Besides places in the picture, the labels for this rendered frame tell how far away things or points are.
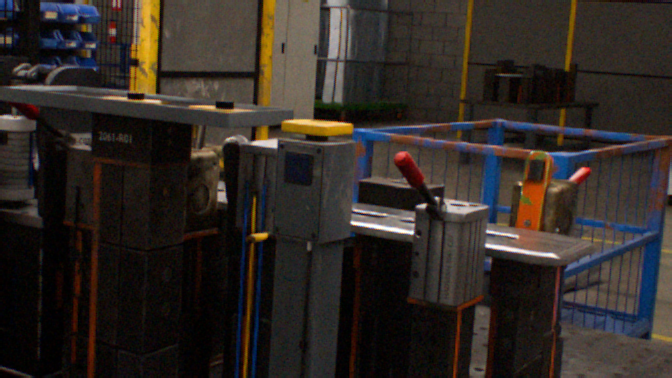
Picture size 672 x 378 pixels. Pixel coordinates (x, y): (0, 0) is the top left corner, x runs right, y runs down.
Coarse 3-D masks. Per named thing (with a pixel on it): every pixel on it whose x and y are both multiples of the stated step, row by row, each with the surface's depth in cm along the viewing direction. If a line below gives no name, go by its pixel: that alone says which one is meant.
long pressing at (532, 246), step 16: (224, 192) 162; (224, 208) 153; (352, 208) 155; (368, 208) 156; (384, 208) 157; (352, 224) 142; (368, 224) 141; (384, 224) 143; (400, 224) 144; (400, 240) 138; (496, 240) 136; (512, 240) 137; (528, 240) 138; (544, 240) 139; (560, 240) 139; (576, 240) 140; (496, 256) 131; (512, 256) 130; (528, 256) 129; (544, 256) 128; (560, 256) 129; (576, 256) 132
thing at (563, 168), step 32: (384, 128) 371; (416, 128) 389; (448, 128) 412; (480, 128) 437; (512, 128) 447; (544, 128) 439; (576, 160) 320; (480, 192) 449; (608, 192) 356; (608, 224) 427; (608, 256) 361; (640, 256) 400; (576, 288) 385; (608, 288) 371; (640, 288) 419; (576, 320) 422; (608, 320) 424; (640, 320) 415
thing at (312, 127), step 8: (288, 120) 114; (296, 120) 115; (304, 120) 116; (312, 120) 117; (320, 120) 117; (288, 128) 113; (296, 128) 113; (304, 128) 112; (312, 128) 112; (320, 128) 111; (328, 128) 111; (336, 128) 113; (344, 128) 114; (312, 136) 114; (320, 136) 114
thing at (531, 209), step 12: (540, 156) 150; (528, 168) 151; (540, 168) 150; (552, 168) 151; (528, 180) 151; (540, 180) 150; (528, 192) 151; (540, 192) 150; (528, 204) 150; (540, 204) 150; (528, 216) 150; (540, 216) 149; (528, 228) 150; (540, 228) 150
